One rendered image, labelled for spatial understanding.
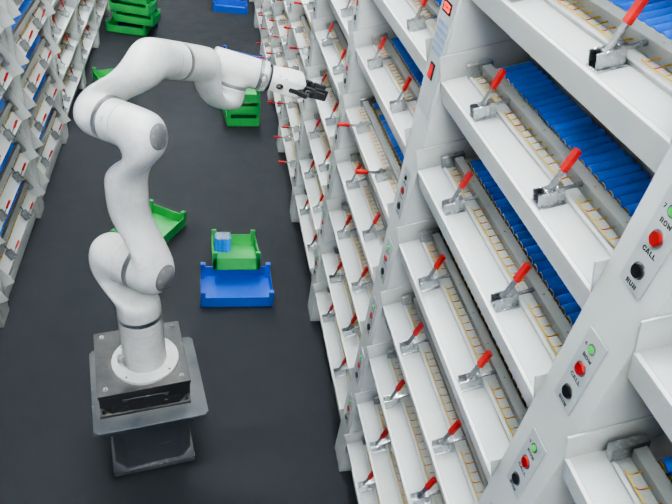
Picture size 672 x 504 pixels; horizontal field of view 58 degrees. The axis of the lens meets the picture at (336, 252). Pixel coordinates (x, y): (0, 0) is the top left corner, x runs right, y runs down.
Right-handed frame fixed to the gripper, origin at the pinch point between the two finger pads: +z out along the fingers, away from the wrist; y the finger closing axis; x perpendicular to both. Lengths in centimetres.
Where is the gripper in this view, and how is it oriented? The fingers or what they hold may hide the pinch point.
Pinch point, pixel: (319, 91)
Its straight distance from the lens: 184.2
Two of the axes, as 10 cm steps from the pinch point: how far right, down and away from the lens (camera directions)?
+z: 9.3, 1.8, 3.3
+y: -1.5, -6.3, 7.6
